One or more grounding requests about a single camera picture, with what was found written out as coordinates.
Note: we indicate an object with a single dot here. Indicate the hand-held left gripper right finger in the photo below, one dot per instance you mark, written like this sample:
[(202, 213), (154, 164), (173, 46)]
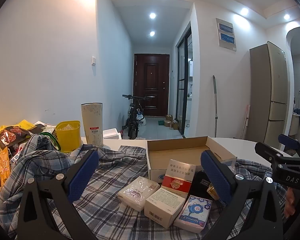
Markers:
[(215, 177)]

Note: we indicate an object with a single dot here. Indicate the white pink folded board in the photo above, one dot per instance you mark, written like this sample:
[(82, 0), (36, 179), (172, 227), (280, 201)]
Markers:
[(246, 120)]

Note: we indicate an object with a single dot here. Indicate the green rimmed clear bag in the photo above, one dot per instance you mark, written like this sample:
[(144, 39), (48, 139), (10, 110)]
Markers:
[(52, 138)]

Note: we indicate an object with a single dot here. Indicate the cartoon print tissue pack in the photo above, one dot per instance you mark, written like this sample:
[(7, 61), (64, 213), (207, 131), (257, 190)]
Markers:
[(193, 212)]

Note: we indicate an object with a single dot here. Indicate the shallow cardboard box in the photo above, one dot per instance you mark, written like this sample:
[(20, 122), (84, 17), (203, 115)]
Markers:
[(180, 153)]

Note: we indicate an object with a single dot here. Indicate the small gold wrapped item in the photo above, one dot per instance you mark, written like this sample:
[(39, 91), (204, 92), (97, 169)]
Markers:
[(211, 189)]

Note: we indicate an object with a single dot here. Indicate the white foam box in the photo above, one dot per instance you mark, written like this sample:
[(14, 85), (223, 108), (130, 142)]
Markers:
[(112, 133)]

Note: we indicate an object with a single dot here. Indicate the small green floor item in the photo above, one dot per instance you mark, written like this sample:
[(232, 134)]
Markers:
[(161, 122)]

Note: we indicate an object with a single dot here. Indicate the yellow black snack packet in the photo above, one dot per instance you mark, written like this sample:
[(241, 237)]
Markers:
[(10, 135)]

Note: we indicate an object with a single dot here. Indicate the grey wall panel box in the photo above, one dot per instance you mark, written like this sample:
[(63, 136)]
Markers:
[(226, 33)]

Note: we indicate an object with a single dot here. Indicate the blue cloth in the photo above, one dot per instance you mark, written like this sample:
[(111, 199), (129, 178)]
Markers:
[(299, 115)]

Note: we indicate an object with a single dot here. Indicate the round ceiling light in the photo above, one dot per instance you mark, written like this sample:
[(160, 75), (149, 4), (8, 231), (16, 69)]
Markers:
[(244, 11), (286, 17), (152, 33), (152, 15)]

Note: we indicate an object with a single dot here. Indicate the black cigarette pack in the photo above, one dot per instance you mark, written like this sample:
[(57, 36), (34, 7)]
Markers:
[(198, 187)]

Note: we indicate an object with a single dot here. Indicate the red white cigarette pack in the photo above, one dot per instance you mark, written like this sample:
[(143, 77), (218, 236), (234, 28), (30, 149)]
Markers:
[(180, 171)]

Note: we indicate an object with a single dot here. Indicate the yellow plastic container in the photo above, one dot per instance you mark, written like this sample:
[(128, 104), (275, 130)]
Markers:
[(68, 137)]

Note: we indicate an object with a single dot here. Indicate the person's right hand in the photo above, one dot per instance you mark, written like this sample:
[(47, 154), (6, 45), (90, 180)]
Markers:
[(290, 202)]

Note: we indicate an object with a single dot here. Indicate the cream patterned tumbler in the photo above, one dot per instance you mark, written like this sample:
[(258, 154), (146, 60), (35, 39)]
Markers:
[(92, 122)]

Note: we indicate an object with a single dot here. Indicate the clear tissue pack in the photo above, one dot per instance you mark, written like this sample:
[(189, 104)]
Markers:
[(137, 192)]

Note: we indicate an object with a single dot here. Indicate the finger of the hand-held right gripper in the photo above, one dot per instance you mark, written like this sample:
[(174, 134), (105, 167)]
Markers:
[(267, 152), (288, 141)]

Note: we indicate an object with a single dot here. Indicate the dark red entrance door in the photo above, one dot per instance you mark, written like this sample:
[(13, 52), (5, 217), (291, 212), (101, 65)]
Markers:
[(151, 80)]

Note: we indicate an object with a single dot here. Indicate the cardboard boxes on floor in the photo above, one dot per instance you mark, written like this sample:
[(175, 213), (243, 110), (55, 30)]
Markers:
[(171, 123)]

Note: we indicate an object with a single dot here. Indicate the orange snack packet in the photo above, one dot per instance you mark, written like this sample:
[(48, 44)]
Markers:
[(1, 170)]

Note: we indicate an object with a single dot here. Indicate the black bicycle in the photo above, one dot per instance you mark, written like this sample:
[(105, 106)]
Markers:
[(133, 125)]

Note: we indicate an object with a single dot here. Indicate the beige refrigerator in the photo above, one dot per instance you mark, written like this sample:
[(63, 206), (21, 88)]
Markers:
[(272, 92)]

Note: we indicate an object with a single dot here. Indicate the blue plaid shirt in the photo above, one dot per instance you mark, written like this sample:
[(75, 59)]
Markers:
[(110, 180)]

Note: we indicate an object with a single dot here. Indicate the white carton with barcode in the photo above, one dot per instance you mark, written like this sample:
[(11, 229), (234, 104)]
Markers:
[(162, 203)]

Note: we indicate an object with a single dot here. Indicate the white plastic bag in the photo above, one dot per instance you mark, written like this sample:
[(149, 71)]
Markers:
[(141, 120)]

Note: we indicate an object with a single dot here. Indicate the black framed glass door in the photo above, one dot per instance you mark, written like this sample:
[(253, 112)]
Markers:
[(183, 87)]

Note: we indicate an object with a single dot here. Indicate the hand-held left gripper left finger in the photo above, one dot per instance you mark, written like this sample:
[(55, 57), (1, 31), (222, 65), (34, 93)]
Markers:
[(82, 172)]

